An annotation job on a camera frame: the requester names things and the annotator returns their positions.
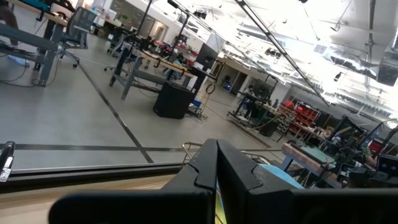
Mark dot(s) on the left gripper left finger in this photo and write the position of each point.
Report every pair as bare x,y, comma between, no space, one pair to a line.
202,174

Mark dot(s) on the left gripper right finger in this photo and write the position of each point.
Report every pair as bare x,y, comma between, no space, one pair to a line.
236,177

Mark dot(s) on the yellow microfiber towel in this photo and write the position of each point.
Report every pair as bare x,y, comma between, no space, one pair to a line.
220,205

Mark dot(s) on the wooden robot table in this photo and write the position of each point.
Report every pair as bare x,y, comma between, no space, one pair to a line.
298,157

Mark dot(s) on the black floor cabinet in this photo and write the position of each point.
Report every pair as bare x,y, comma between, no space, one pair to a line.
172,101

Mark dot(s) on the person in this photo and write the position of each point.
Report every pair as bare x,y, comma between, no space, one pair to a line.
250,93
7,18

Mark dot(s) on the red bin shelf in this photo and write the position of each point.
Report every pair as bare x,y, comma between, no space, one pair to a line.
303,113

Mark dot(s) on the grey metal workbench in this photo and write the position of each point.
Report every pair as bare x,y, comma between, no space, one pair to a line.
28,39
146,76

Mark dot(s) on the black neighbouring robot rig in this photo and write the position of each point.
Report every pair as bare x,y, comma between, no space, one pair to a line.
351,152

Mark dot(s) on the black computer monitor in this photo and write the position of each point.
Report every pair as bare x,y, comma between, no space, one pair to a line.
206,56

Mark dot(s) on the grey office chair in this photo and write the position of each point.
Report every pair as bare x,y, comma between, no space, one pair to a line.
79,23

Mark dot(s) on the black aluminium table frame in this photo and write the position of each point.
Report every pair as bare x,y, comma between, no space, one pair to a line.
93,175

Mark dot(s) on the long ceiling light rail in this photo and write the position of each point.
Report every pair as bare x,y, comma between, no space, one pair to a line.
273,42

